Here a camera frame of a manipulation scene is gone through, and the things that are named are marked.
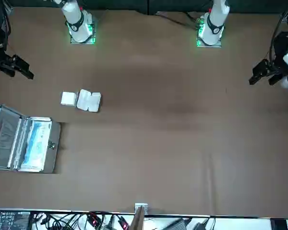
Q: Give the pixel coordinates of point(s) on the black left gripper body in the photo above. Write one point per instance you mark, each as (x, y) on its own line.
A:
(281, 48)

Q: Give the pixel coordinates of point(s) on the white triangular bandage pack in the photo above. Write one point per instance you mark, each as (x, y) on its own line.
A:
(68, 98)

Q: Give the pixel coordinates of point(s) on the aluminium medical kit case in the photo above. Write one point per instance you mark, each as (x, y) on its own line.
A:
(4, 139)

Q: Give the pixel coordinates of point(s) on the white clamshell medicine box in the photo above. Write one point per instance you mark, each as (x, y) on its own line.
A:
(88, 100)

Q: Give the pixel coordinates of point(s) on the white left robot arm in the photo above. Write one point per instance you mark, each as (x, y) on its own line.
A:
(216, 16)

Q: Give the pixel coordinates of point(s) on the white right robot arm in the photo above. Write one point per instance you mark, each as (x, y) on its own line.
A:
(76, 21)

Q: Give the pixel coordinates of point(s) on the blue white sealed packet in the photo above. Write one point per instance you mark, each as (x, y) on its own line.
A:
(37, 143)

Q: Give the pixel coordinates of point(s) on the black labelled power adapter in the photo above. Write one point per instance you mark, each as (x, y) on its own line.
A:
(13, 220)

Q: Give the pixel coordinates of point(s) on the small black power adapter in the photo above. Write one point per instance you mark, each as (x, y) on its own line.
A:
(201, 225)

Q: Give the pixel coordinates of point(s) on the black module with red light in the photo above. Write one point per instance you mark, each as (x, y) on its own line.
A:
(123, 224)
(93, 219)

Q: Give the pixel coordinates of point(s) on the grey power adapter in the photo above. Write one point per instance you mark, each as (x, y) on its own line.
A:
(176, 224)

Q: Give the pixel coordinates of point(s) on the silver aluminium frame profile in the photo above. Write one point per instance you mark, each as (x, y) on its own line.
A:
(286, 14)

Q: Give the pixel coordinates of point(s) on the silver camera post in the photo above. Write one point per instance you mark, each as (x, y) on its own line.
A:
(139, 215)

